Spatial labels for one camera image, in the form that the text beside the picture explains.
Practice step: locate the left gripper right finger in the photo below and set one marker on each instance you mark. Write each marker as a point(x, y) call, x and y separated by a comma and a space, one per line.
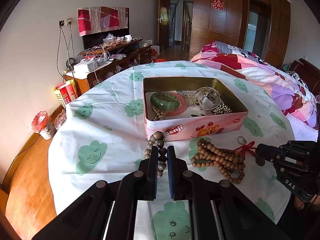
point(217, 210)

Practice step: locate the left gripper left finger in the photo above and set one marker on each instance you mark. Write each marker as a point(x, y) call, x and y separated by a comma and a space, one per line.
point(106, 210)

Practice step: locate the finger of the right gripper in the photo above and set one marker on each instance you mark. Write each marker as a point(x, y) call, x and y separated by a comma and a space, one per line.
point(270, 153)

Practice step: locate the red knot coin charm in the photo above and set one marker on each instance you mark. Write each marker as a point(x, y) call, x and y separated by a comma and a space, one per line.
point(250, 148)

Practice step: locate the brown wooden bead mala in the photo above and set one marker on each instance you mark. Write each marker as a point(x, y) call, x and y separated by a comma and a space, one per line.
point(230, 163)

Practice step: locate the silver bangle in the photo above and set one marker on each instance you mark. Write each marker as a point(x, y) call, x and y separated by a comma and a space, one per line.
point(206, 98)

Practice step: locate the green jade bangle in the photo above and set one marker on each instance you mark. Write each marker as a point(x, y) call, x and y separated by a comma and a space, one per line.
point(165, 101)

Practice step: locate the right hand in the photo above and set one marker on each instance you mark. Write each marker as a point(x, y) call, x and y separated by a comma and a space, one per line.
point(315, 203)

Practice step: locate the pink patchwork quilt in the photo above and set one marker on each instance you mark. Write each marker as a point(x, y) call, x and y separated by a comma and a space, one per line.
point(288, 91)

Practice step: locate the pink metal tin box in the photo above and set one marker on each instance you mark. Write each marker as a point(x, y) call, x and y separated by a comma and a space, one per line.
point(194, 122)

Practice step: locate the pink jade bangle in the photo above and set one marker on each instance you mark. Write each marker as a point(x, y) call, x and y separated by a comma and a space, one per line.
point(183, 105)

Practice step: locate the trash bin red bag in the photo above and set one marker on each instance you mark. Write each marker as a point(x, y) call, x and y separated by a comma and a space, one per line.
point(42, 124)

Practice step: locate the red yellow carton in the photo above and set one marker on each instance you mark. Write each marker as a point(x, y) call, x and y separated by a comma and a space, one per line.
point(66, 92)

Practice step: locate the white box device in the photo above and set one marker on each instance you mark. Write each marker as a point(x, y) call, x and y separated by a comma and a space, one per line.
point(83, 68)

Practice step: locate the wooden wardrobe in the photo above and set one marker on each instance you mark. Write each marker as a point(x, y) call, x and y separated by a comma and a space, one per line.
point(230, 26)

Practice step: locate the wooden tv cabinet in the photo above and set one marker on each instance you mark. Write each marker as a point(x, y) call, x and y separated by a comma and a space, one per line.
point(111, 60)

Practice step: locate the red double happiness sticker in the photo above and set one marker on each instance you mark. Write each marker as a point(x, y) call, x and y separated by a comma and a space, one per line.
point(218, 5)

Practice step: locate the white mug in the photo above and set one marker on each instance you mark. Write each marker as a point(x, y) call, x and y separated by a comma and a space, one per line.
point(128, 38)

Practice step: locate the black television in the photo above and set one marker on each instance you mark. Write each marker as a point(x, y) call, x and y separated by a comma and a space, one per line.
point(92, 40)

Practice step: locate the wooden door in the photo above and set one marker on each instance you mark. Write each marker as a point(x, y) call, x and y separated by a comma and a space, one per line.
point(163, 19)

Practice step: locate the red patchwork cloth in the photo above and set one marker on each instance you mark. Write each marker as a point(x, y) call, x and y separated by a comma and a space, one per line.
point(92, 20)

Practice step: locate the wooden bed frame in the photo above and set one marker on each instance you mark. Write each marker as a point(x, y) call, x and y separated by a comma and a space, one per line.
point(26, 195)

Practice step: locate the wall power socket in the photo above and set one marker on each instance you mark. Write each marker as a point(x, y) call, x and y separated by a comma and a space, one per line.
point(65, 22)

